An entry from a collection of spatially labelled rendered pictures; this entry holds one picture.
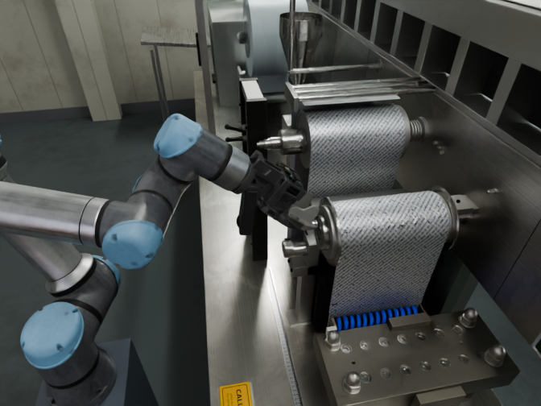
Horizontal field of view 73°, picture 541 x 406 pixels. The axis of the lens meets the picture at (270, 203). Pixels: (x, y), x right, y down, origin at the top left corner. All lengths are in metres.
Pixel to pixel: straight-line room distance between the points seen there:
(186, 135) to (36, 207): 0.24
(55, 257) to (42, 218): 0.30
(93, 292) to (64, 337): 0.13
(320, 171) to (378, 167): 0.15
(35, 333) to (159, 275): 1.61
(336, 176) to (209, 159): 0.42
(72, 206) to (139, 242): 0.12
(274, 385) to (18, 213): 0.66
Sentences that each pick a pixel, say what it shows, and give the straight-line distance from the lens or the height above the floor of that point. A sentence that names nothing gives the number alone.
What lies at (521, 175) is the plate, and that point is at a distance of 0.81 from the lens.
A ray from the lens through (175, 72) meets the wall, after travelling 4.45.
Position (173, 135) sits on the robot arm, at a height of 1.52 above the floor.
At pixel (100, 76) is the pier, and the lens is 4.39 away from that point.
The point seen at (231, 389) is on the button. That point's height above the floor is 0.92.
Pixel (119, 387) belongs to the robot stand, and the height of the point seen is 0.90.
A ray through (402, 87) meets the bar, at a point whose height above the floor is 1.45.
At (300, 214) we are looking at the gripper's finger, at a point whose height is 1.32.
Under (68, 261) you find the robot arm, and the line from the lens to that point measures 0.93.
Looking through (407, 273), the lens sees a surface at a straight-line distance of 0.89.
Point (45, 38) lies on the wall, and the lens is 4.55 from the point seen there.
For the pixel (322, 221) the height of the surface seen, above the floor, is 1.29.
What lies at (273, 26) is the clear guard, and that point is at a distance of 1.59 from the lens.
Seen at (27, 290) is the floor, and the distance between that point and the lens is 2.72.
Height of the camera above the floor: 1.78
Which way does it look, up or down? 38 degrees down
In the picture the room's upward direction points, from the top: straight up
